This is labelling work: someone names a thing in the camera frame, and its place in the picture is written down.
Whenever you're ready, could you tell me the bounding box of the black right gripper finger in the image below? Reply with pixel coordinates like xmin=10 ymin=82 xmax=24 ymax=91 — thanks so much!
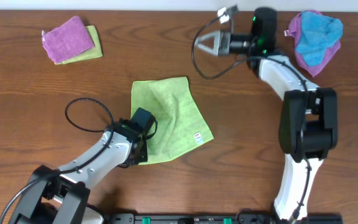
xmin=195 ymin=30 xmax=220 ymax=45
xmin=196 ymin=43 xmax=219 ymax=56

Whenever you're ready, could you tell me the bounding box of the light green microfiber cloth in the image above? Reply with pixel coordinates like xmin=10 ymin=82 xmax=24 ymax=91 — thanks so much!
xmin=131 ymin=77 xmax=214 ymax=165

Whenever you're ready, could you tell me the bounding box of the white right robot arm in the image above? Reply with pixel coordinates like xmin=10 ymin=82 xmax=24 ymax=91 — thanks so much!
xmin=191 ymin=6 xmax=343 ymax=223

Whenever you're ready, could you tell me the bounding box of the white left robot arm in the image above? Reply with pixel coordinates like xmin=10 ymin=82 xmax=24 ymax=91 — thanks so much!
xmin=9 ymin=108 xmax=157 ymax=223

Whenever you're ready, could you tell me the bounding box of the crumpled purple cloth under blue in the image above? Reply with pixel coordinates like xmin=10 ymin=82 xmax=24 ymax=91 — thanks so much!
xmin=285 ymin=10 xmax=340 ymax=77

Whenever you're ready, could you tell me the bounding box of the folded green cloth under purple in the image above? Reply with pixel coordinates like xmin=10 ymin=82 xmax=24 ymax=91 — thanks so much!
xmin=55 ymin=26 xmax=103 ymax=65

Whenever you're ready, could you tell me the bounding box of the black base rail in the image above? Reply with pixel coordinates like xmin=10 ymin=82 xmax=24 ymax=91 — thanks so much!
xmin=104 ymin=208 xmax=343 ymax=224

